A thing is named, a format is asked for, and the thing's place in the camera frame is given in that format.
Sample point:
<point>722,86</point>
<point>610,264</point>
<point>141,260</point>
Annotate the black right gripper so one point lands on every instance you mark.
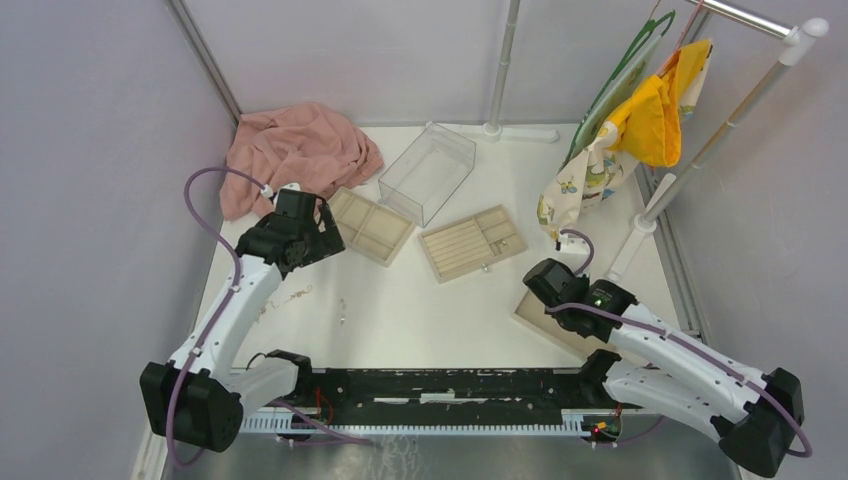
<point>583,278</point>

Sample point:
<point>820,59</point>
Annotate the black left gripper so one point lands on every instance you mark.
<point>327,242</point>

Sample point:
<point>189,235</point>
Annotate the beige compartment tray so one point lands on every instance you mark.
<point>369,228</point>

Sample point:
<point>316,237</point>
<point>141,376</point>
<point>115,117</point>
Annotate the silver dangling earring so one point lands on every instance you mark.
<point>499,247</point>

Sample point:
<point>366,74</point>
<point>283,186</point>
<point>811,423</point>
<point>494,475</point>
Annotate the beige ring roll tray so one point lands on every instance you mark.
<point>463,246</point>

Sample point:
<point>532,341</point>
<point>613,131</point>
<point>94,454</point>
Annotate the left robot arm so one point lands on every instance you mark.
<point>194,397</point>

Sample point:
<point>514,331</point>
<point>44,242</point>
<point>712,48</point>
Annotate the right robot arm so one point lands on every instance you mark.
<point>754,417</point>

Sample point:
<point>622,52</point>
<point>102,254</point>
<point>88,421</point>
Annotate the beige open flat tray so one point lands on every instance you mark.
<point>530,312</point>

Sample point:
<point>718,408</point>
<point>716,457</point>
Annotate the pink crumpled cloth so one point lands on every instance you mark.
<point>309,144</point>

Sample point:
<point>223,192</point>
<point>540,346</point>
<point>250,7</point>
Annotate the cream cartoon print garment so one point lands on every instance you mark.
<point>588,179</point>

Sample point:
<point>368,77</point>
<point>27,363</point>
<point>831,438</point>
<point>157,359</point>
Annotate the clear acrylic box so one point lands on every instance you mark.
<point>424,177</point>

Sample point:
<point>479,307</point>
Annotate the yellow garment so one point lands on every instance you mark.
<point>649,122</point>

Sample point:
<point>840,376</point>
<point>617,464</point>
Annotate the green hanger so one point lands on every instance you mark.
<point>623,66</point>

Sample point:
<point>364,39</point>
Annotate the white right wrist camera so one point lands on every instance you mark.
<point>573,246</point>

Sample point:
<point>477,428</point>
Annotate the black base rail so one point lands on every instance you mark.
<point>447,397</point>

